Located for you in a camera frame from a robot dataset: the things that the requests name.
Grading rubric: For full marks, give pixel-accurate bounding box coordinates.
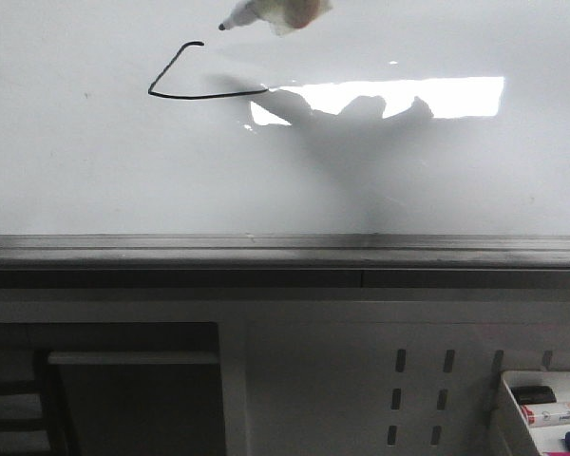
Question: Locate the white shelf board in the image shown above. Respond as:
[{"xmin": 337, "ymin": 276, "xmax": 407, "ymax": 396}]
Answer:
[{"xmin": 48, "ymin": 351, "xmax": 219, "ymax": 366}]

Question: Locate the white plastic storage bin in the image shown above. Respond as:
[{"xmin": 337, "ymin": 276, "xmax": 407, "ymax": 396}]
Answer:
[{"xmin": 490, "ymin": 370, "xmax": 570, "ymax": 455}]

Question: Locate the red capped white marker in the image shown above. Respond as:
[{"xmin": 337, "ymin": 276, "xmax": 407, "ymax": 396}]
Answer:
[{"xmin": 521, "ymin": 403, "xmax": 570, "ymax": 428}]

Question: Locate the white black-tipped whiteboard marker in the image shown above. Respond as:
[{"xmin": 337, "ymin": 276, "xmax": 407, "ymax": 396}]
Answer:
[{"xmin": 218, "ymin": 0, "xmax": 333, "ymax": 36}]

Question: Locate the white glossy whiteboard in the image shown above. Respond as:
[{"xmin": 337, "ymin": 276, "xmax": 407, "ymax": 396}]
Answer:
[{"xmin": 0, "ymin": 1, "xmax": 570, "ymax": 236}]

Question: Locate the white slotted pegboard panel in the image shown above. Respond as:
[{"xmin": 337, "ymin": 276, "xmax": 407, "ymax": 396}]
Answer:
[{"xmin": 219, "ymin": 302, "xmax": 570, "ymax": 455}]

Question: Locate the grey whiteboard marker tray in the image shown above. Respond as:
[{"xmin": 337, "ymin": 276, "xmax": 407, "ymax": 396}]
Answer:
[{"xmin": 0, "ymin": 234, "xmax": 570, "ymax": 289}]

